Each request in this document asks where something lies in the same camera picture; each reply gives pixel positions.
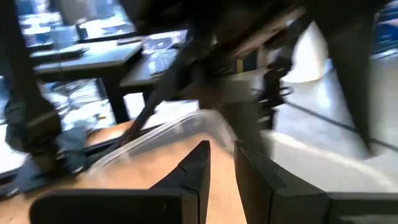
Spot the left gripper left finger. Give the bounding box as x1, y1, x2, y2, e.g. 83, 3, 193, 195
29, 139, 211, 224

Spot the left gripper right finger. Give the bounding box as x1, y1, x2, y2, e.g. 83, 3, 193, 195
234, 139, 398, 224

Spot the clear plastic bin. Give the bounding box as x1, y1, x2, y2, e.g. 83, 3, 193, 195
90, 108, 239, 175

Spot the grey background desk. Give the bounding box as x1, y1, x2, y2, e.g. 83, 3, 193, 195
119, 49, 187, 103
30, 40, 144, 124

